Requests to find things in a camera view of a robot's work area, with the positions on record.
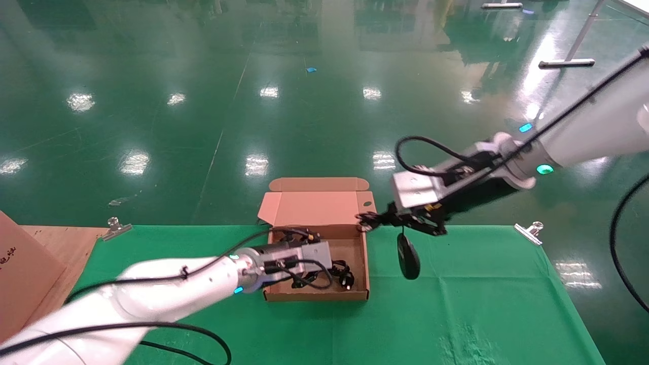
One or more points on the green table cloth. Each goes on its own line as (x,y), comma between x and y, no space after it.
(456,314)

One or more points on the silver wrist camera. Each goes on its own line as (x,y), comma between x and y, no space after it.
(416,190)
(314,252)

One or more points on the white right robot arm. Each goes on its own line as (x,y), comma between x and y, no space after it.
(598,132)

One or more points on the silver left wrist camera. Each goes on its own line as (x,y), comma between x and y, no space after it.
(314,252)

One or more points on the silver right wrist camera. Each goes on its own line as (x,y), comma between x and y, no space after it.
(416,190)

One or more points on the black computer mouse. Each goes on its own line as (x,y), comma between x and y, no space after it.
(408,261)

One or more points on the tall printed cardboard box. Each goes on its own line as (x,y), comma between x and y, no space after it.
(25,274)

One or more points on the white table leg frame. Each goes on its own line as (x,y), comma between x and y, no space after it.
(568,63)
(502,5)

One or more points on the metal table clamp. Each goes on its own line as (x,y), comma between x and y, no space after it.
(117,229)
(530,233)

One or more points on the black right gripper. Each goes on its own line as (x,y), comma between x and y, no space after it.
(471,195)

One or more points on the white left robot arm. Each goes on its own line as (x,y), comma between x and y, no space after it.
(152,289)

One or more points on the flat open cardboard box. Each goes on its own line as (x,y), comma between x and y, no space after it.
(314,208)

